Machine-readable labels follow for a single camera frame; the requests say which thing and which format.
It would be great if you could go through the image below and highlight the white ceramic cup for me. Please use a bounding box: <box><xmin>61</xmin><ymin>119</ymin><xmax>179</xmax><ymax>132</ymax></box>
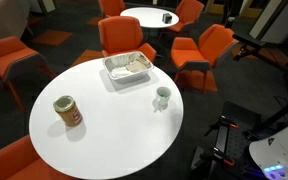
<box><xmin>153</xmin><ymin>86</ymin><xmax>172</xmax><ymax>113</ymax></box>

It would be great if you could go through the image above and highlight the beige crumpled paper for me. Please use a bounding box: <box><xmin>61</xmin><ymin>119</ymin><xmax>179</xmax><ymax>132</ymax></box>
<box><xmin>125</xmin><ymin>55</ymin><xmax>152</xmax><ymax>74</ymax></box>

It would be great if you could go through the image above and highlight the aluminium foil tray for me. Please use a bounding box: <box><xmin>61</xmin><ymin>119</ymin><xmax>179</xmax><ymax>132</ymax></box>
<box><xmin>102</xmin><ymin>51</ymin><xmax>155</xmax><ymax>85</ymax></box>

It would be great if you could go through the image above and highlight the orange chair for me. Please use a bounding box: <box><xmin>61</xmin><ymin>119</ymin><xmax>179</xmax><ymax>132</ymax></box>
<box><xmin>97</xmin><ymin>15</ymin><xmax>158</xmax><ymax>64</ymax></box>
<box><xmin>165</xmin><ymin>0</ymin><xmax>206</xmax><ymax>35</ymax></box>
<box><xmin>0</xmin><ymin>134</ymin><xmax>79</xmax><ymax>180</ymax></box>
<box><xmin>169</xmin><ymin>23</ymin><xmax>240</xmax><ymax>95</ymax></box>
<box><xmin>97</xmin><ymin>0</ymin><xmax>127</xmax><ymax>19</ymax></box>
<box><xmin>0</xmin><ymin>35</ymin><xmax>57</xmax><ymax>113</ymax></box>

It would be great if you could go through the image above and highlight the small round white table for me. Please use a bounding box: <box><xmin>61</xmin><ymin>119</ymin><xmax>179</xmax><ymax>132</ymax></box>
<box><xmin>119</xmin><ymin>7</ymin><xmax>180</xmax><ymax>30</ymax></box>

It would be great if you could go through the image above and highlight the small black box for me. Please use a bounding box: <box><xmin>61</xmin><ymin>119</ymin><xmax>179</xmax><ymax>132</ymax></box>
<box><xmin>161</xmin><ymin>12</ymin><xmax>174</xmax><ymax>24</ymax></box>

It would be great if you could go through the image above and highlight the cylindrical snack can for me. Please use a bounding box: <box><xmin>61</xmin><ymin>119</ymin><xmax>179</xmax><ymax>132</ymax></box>
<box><xmin>52</xmin><ymin>95</ymin><xmax>84</xmax><ymax>128</ymax></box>

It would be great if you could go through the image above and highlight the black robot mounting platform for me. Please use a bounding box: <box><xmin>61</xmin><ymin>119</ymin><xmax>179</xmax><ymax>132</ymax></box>
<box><xmin>189</xmin><ymin>101</ymin><xmax>269</xmax><ymax>180</ymax></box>

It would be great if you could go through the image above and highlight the black clamp with orange handle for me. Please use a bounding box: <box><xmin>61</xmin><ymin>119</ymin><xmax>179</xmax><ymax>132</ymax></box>
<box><xmin>199</xmin><ymin>146</ymin><xmax>236</xmax><ymax>168</ymax></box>
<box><xmin>204</xmin><ymin>114</ymin><xmax>240</xmax><ymax>137</ymax></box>

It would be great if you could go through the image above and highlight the black camera stand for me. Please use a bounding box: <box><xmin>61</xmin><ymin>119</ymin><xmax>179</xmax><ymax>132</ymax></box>
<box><xmin>231</xmin><ymin>33</ymin><xmax>288</xmax><ymax>134</ymax></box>

